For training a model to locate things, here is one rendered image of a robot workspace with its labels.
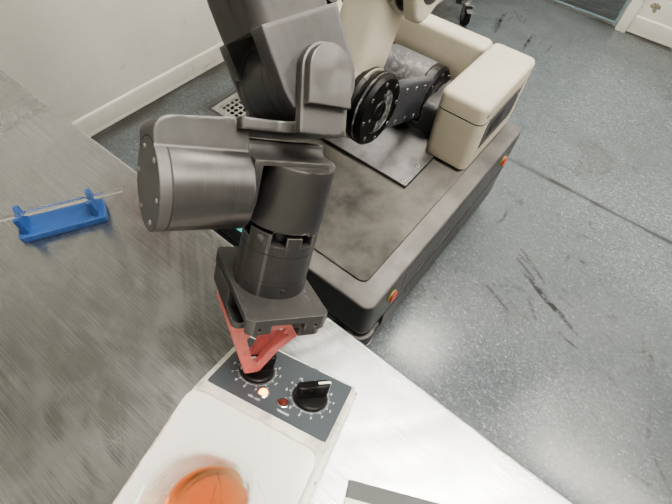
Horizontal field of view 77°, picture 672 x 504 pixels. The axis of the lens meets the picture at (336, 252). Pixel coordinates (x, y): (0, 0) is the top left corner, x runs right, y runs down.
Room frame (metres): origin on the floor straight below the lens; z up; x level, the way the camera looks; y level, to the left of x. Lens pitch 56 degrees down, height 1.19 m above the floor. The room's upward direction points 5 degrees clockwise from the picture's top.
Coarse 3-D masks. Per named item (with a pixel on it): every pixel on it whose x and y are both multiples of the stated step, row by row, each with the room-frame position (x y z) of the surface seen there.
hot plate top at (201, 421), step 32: (192, 416) 0.07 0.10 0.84; (224, 416) 0.07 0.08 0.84; (160, 448) 0.05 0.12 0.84; (192, 448) 0.05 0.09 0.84; (224, 448) 0.05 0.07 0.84; (256, 448) 0.05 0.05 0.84; (288, 448) 0.05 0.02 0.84; (128, 480) 0.02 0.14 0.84; (256, 480) 0.03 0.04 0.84; (288, 480) 0.03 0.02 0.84
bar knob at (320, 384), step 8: (304, 384) 0.11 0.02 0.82; (312, 384) 0.11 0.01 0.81; (320, 384) 0.11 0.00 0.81; (328, 384) 0.11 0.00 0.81; (296, 392) 0.10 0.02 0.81; (304, 392) 0.10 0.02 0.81; (312, 392) 0.11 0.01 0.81; (320, 392) 0.11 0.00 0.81; (296, 400) 0.10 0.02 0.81; (304, 400) 0.10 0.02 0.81; (312, 400) 0.10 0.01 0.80; (320, 400) 0.10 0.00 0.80; (304, 408) 0.09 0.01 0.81; (312, 408) 0.09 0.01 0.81; (320, 408) 0.09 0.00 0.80
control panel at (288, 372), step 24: (288, 360) 0.14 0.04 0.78; (216, 384) 0.10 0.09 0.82; (240, 384) 0.11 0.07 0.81; (264, 384) 0.11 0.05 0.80; (288, 384) 0.12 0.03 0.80; (336, 384) 0.12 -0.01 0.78; (264, 408) 0.09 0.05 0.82; (288, 408) 0.09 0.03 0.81; (336, 408) 0.10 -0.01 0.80; (312, 432) 0.07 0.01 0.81
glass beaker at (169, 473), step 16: (176, 464) 0.03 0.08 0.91; (192, 464) 0.03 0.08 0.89; (208, 464) 0.03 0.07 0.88; (224, 464) 0.03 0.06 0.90; (240, 464) 0.03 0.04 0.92; (160, 480) 0.02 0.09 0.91; (176, 480) 0.02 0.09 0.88; (144, 496) 0.01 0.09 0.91; (160, 496) 0.01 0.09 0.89; (256, 496) 0.02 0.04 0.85
